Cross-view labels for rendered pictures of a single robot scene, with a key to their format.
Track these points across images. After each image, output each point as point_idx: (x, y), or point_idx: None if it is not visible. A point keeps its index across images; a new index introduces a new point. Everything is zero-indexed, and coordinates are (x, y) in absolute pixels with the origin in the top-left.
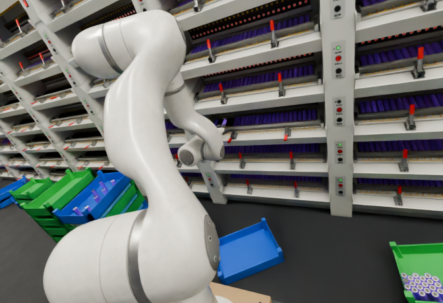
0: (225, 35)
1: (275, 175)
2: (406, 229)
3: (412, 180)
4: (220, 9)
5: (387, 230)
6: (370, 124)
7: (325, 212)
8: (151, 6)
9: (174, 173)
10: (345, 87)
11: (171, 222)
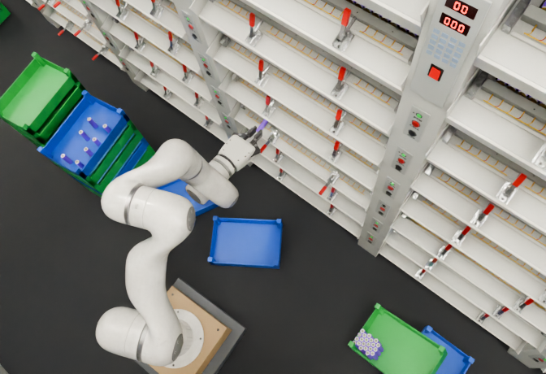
0: None
1: None
2: (412, 293)
3: None
4: (279, 67)
5: (394, 286)
6: (416, 226)
7: (354, 237)
8: None
9: (164, 317)
10: (392, 203)
11: (158, 348)
